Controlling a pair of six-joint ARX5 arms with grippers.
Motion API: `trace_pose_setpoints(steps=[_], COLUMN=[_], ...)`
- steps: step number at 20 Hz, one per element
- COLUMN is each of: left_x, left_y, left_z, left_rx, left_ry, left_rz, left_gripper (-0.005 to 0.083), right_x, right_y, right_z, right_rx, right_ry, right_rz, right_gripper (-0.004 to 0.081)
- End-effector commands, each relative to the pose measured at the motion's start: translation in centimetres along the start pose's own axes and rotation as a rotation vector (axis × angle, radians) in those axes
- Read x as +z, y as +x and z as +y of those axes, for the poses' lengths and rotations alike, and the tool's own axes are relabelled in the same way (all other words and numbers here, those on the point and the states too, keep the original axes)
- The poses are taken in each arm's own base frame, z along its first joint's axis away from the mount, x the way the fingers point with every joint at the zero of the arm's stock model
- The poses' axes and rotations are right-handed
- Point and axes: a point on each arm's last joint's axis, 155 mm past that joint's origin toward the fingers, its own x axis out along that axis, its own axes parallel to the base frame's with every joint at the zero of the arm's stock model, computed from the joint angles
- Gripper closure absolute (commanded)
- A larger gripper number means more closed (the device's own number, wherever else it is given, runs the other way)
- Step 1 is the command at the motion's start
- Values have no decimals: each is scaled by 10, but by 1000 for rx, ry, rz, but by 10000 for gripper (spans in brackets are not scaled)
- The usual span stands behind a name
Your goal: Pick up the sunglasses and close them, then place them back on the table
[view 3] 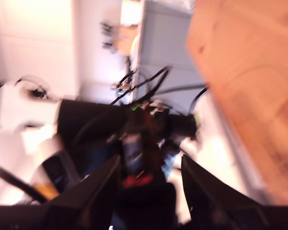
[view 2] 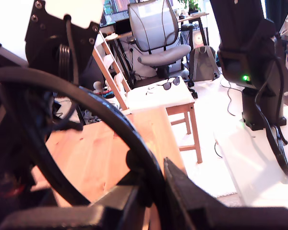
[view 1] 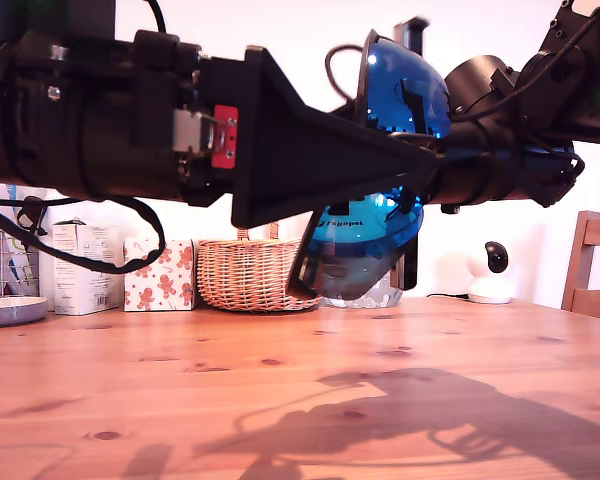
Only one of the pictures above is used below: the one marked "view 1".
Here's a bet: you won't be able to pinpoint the grey shallow dish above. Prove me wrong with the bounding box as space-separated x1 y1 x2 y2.
0 295 49 330

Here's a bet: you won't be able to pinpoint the small white round camera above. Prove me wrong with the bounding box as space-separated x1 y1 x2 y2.
467 240 513 306

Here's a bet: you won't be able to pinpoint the white black-striped packet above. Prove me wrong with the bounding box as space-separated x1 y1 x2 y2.
0 199 34 296

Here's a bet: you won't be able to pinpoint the large clear water bottle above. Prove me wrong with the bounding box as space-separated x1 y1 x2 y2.
322 269 405 309

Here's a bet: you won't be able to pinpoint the gingerbread print tissue box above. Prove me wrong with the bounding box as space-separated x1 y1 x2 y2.
123 238 197 314

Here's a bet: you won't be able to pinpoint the blue mirrored black sunglasses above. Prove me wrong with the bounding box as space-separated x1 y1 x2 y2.
287 28 454 301

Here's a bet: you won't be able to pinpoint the white printed carton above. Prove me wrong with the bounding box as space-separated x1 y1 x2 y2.
52 219 122 317

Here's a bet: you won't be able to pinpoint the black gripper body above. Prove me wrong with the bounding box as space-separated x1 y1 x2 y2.
78 48 247 207

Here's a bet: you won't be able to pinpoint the wicker basket with handle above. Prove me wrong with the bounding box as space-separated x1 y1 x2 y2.
197 222 324 314

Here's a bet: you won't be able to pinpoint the black clip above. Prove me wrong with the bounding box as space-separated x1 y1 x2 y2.
16 197 50 239

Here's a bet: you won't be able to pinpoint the chrome wire rack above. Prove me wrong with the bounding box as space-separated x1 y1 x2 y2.
0 227 41 300

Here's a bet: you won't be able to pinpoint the thin black cable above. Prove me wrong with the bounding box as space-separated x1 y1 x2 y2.
0 196 86 208
324 43 367 104

